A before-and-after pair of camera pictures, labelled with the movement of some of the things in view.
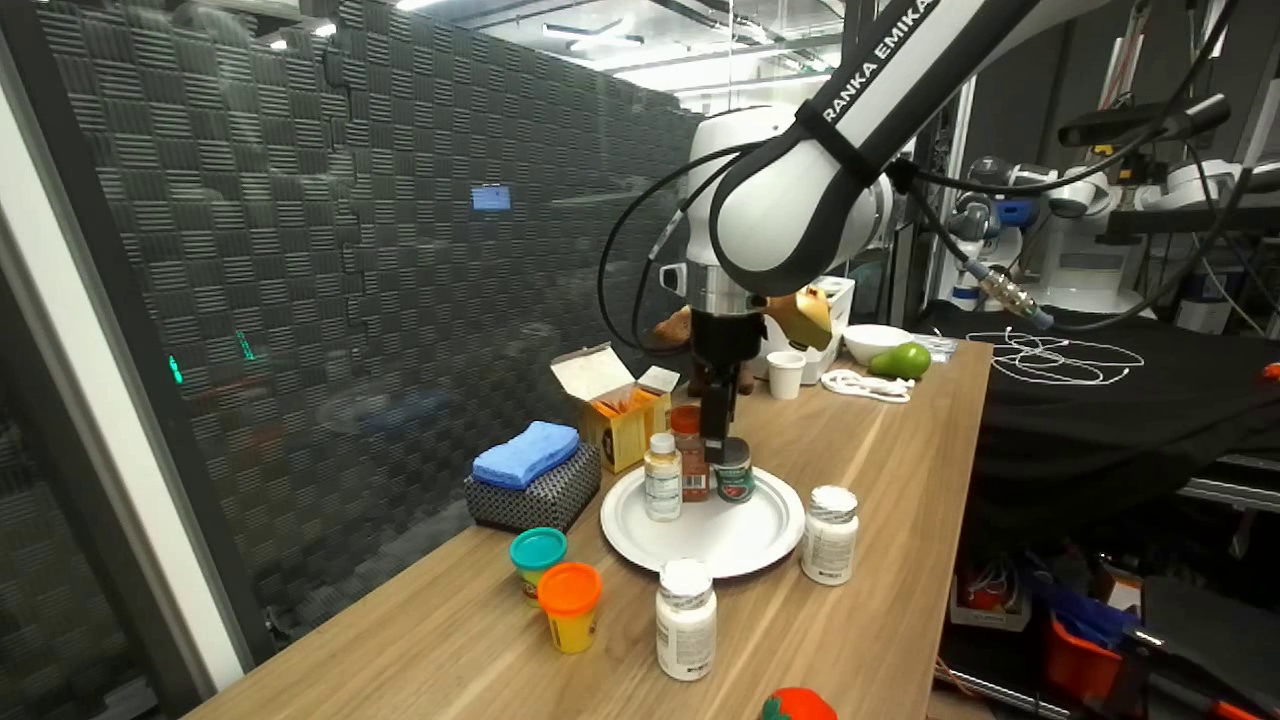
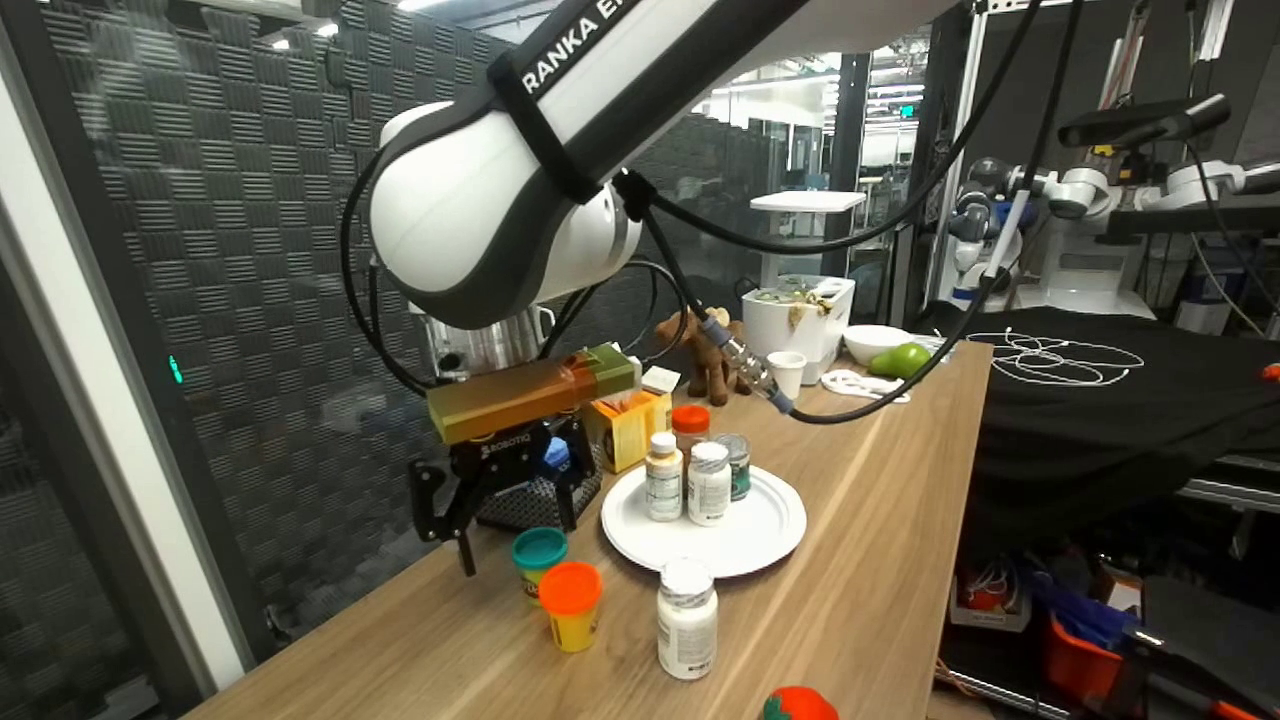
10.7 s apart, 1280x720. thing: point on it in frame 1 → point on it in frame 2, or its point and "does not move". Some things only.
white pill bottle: x=830 y=534 → x=710 y=480
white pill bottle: x=687 y=626 does not move
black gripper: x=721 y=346 → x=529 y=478
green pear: x=906 y=362 does not move
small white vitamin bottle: x=662 y=478 does not move
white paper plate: x=730 y=539 does not move
